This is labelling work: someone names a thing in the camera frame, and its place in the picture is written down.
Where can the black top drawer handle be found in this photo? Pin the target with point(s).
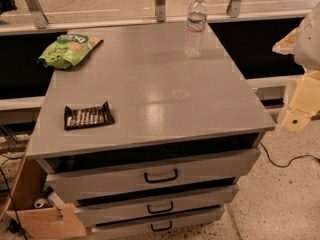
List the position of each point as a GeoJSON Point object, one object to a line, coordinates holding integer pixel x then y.
{"type": "Point", "coordinates": [161, 178]}

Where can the top grey drawer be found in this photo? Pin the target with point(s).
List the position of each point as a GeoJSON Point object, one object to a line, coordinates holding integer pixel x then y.
{"type": "Point", "coordinates": [107, 181]}

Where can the black bottom drawer handle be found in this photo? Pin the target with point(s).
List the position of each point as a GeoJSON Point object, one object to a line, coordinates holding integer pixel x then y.
{"type": "Point", "coordinates": [161, 226]}

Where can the middle grey drawer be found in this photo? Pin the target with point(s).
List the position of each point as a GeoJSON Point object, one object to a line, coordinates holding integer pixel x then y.
{"type": "Point", "coordinates": [137, 208]}

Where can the right metal railing bracket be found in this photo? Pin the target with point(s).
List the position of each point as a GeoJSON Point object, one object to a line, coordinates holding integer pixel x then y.
{"type": "Point", "coordinates": [233, 8]}

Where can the left metal railing bracket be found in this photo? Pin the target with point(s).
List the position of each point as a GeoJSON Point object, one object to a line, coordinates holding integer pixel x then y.
{"type": "Point", "coordinates": [39, 19]}

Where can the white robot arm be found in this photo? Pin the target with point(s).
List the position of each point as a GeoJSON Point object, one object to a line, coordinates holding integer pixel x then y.
{"type": "Point", "coordinates": [304, 44]}

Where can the metal railing bracket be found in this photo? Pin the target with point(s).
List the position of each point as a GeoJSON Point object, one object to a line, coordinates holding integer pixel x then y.
{"type": "Point", "coordinates": [233, 8]}
{"type": "Point", "coordinates": [39, 19]}
{"type": "Point", "coordinates": [160, 10]}

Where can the grey drawer cabinet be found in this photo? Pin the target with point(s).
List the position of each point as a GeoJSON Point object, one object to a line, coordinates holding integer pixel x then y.
{"type": "Point", "coordinates": [165, 106]}

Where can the dark chocolate rxbar wrapper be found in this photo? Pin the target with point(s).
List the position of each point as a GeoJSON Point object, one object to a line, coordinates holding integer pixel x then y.
{"type": "Point", "coordinates": [88, 117]}

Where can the grey drawer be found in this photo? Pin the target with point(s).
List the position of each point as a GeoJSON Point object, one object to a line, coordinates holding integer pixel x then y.
{"type": "Point", "coordinates": [137, 208]}
{"type": "Point", "coordinates": [157, 223]}
{"type": "Point", "coordinates": [107, 181]}

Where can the black drawer handle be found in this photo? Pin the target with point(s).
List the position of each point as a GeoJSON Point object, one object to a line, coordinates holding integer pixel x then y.
{"type": "Point", "coordinates": [161, 178]}
{"type": "Point", "coordinates": [161, 226]}
{"type": "Point", "coordinates": [160, 208]}

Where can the bottom grey drawer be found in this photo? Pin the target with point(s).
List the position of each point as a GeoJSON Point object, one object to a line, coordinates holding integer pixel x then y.
{"type": "Point", "coordinates": [157, 223]}

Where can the black middle drawer handle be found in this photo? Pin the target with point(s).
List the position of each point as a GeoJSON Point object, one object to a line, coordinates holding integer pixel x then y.
{"type": "Point", "coordinates": [160, 208]}

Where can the clear plastic water bottle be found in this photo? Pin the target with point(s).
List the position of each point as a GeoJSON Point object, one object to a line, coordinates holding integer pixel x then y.
{"type": "Point", "coordinates": [195, 28]}

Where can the metal can in crate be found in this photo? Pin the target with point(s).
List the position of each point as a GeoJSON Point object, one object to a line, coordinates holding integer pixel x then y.
{"type": "Point", "coordinates": [40, 203]}

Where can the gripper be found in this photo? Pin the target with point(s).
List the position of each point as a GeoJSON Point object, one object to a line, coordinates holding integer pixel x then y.
{"type": "Point", "coordinates": [309, 42]}

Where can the green snack chip bag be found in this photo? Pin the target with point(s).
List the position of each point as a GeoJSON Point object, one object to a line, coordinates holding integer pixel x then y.
{"type": "Point", "coordinates": [68, 50]}

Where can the wooden crate box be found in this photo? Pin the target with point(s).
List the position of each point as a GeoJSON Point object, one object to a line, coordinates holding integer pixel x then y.
{"type": "Point", "coordinates": [27, 206]}

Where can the middle metal railing bracket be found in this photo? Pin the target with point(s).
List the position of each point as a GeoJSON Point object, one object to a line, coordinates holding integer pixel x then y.
{"type": "Point", "coordinates": [160, 10]}

